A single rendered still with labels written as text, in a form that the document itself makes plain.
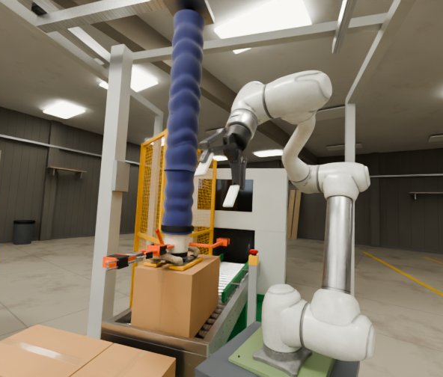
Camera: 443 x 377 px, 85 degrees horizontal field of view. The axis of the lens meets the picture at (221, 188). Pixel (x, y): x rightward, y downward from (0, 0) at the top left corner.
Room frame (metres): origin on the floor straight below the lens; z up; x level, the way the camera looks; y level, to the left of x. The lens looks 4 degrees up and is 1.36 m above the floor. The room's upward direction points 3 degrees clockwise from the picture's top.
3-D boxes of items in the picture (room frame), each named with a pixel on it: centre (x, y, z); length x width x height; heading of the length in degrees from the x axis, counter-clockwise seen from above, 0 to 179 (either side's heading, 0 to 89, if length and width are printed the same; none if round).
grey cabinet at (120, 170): (2.45, 1.03, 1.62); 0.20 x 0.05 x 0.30; 164
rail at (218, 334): (2.51, -0.28, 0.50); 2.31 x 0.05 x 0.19; 164
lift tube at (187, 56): (1.73, 0.30, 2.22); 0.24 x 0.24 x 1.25
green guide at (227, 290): (2.87, -0.32, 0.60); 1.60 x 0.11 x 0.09; 164
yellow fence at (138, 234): (2.65, 0.78, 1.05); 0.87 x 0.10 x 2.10; 36
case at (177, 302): (1.81, 0.26, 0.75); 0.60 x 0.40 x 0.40; 164
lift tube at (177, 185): (1.73, 0.30, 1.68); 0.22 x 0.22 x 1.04
